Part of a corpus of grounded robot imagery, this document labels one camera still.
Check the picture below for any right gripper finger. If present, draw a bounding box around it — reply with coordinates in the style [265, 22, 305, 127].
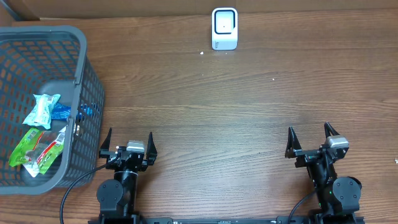
[324, 122, 339, 138]
[285, 126, 302, 156]

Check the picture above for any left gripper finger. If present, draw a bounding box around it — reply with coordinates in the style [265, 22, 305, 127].
[146, 132, 157, 159]
[99, 128, 112, 151]

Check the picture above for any blue snack packet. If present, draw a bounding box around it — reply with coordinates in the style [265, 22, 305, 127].
[50, 103, 94, 123]

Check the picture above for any green snack bag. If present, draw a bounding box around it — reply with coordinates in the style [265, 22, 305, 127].
[9, 126, 66, 174]

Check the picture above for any teal snack packet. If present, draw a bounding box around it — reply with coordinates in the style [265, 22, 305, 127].
[22, 94, 61, 129]

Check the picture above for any white cosmetic tube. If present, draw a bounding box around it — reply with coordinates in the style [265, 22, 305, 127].
[23, 161, 40, 178]

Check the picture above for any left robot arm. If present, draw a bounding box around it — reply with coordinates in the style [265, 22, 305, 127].
[90, 130, 157, 224]

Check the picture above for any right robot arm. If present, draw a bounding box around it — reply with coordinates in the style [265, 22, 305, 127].
[284, 122, 364, 223]

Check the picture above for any white barcode scanner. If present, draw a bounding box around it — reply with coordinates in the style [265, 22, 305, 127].
[211, 7, 238, 50]

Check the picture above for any grey plastic shopping basket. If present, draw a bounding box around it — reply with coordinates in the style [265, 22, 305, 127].
[1, 26, 105, 195]

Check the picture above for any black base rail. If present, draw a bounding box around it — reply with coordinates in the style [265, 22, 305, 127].
[87, 216, 365, 224]

